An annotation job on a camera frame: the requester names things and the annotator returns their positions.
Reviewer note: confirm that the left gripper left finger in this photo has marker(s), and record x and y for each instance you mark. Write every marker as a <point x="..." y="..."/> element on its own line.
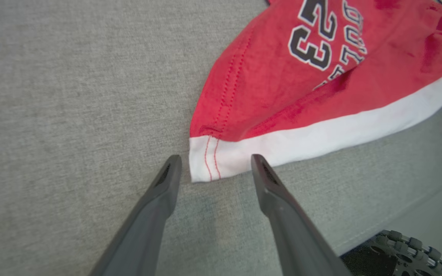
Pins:
<point x="148" y="230"/>

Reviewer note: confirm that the black omni wheel robot base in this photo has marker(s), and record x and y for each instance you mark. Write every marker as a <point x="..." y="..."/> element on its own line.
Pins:
<point x="374" y="262"/>

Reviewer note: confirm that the red shorts with white hem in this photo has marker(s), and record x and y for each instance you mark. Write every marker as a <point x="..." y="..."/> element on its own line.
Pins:
<point x="274" y="88"/>

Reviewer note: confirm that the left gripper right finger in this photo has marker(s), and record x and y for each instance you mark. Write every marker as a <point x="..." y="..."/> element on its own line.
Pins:
<point x="294" y="237"/>

